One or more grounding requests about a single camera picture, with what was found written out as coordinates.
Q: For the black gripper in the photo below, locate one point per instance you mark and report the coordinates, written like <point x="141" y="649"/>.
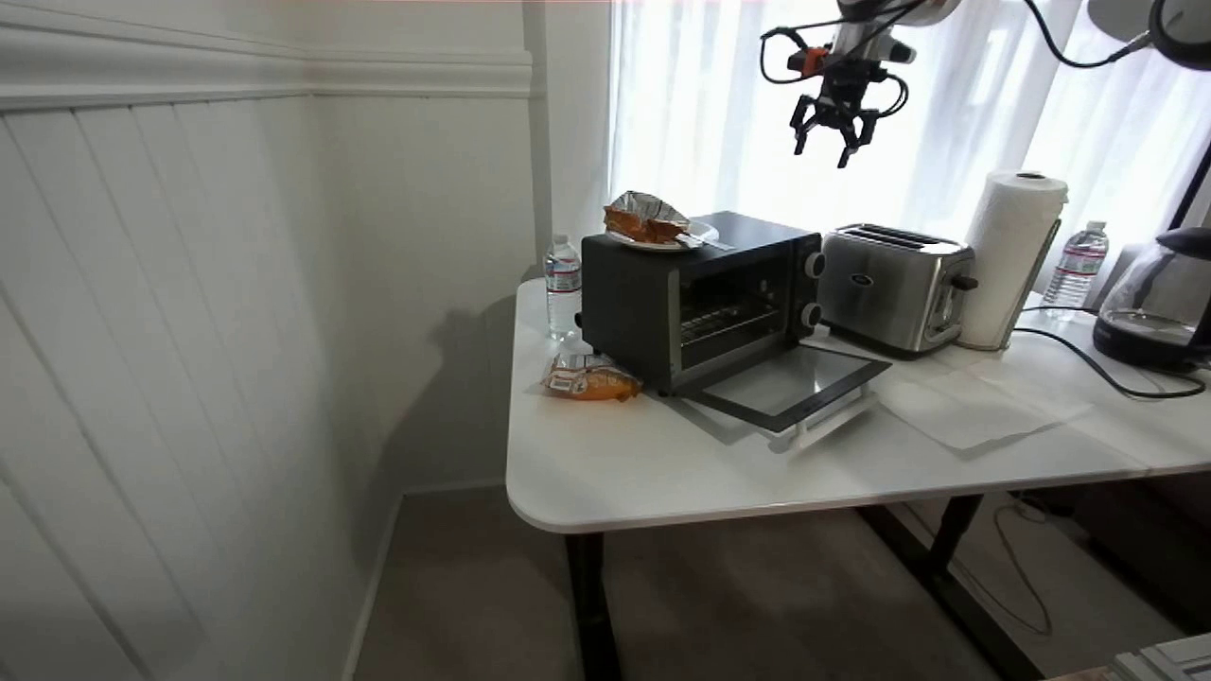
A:
<point x="843" y="90"/>

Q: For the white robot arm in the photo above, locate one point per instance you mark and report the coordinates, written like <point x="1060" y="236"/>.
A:
<point x="908" y="9"/>

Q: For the black toaster oven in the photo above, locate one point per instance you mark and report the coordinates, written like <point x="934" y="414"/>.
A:
<point x="628" y="310"/>

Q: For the water bottle with label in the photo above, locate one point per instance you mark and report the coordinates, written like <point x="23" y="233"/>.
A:
<point x="1078" y="262"/>

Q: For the clear water bottle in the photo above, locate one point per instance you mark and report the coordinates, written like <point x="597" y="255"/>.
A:
<point x="560" y="287"/>

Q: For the white sheer curtain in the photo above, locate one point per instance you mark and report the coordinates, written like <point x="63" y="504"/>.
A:
<point x="706" y="115"/>

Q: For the silver two-slot toaster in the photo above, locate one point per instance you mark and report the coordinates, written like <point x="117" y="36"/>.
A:
<point x="890" y="289"/>

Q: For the white plate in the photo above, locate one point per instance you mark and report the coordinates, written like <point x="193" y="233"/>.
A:
<point x="688" y="236"/>

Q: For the crinkled snack bag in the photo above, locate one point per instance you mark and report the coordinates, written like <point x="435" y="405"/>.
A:
<point x="643" y="217"/>

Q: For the white paper towel roll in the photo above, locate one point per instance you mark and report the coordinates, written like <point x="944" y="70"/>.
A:
<point x="1004" y="259"/>

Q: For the white paper sheet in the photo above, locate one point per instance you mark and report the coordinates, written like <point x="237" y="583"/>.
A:
<point x="976" y="405"/>

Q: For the orange bread bag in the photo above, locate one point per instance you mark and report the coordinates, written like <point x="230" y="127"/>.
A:
<point x="590" y="383"/>

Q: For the glass electric kettle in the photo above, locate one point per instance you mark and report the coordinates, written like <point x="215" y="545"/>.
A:
<point x="1156" y="310"/>

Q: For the pale box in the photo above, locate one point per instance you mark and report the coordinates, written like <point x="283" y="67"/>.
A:
<point x="1156" y="661"/>

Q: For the black table frame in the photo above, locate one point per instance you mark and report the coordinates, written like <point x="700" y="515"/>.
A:
<point x="590" y="607"/>

